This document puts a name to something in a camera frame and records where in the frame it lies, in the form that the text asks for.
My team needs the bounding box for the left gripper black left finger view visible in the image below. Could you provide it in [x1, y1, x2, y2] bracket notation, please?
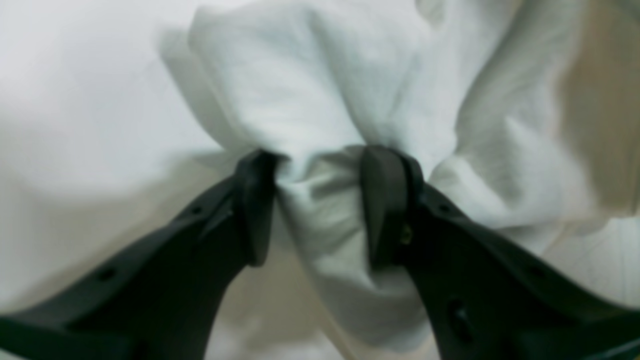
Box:
[0, 150, 277, 360]

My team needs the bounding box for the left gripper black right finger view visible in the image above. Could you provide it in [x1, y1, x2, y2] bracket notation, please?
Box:
[359, 146, 640, 360]

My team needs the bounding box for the white T-shirt with yellow print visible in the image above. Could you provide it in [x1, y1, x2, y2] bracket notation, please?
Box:
[158, 0, 639, 360]

